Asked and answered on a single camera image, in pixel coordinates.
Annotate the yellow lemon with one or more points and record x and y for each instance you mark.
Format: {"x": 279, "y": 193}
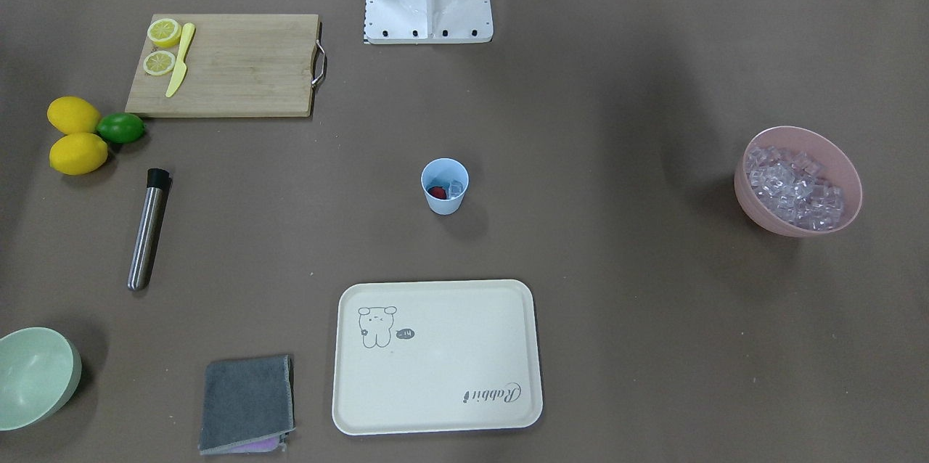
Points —
{"x": 78, "y": 154}
{"x": 73, "y": 115}

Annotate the light blue cup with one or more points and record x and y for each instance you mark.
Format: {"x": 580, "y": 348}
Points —
{"x": 444, "y": 182}

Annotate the wooden cutting board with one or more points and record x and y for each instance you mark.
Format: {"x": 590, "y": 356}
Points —
{"x": 246, "y": 65}

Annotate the green lime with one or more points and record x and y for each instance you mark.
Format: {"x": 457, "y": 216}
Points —
{"x": 121, "y": 128}

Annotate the lemon slice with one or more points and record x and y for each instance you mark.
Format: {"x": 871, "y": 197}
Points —
{"x": 159, "y": 63}
{"x": 165, "y": 33}

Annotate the lemon slice upper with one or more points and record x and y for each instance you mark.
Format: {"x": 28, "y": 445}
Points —
{"x": 159, "y": 63}

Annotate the yellow lemon lower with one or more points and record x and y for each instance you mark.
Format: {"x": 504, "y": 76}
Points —
{"x": 73, "y": 115}

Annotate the yellow lemon upper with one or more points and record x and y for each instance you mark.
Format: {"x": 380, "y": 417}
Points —
{"x": 78, "y": 154}

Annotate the mint green bowl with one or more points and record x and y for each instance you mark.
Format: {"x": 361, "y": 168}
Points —
{"x": 40, "y": 370}

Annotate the cream rabbit tray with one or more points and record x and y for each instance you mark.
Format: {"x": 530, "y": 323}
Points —
{"x": 418, "y": 357}

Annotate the steel muddler black tip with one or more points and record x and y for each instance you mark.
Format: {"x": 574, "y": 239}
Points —
{"x": 155, "y": 200}

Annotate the lemon slice lower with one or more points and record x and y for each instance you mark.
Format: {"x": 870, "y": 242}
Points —
{"x": 165, "y": 33}

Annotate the clear ice cube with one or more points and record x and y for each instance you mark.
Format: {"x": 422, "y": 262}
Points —
{"x": 455, "y": 189}

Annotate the red strawberry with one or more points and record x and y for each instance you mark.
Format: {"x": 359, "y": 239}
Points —
{"x": 438, "y": 192}

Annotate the pink bowl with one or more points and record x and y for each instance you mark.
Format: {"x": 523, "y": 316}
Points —
{"x": 838, "y": 169}

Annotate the grey folded cloth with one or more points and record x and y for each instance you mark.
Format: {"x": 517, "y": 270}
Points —
{"x": 248, "y": 406}

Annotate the yellow plastic knife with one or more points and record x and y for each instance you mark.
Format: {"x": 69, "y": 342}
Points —
{"x": 180, "y": 70}

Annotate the pile of ice cubes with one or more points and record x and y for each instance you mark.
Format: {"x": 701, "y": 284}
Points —
{"x": 790, "y": 185}

